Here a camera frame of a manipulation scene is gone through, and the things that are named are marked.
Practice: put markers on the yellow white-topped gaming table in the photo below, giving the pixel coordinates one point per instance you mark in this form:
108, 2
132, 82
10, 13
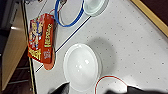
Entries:
133, 50

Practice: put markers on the orange plastic toy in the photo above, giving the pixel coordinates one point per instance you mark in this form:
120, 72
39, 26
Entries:
40, 40

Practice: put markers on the yellow low table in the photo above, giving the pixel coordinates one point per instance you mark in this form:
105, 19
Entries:
11, 50

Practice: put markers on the clear blue-rimmed bowl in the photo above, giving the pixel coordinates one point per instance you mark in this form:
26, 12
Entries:
58, 18

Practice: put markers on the small pale bowl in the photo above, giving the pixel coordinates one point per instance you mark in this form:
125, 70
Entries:
95, 6

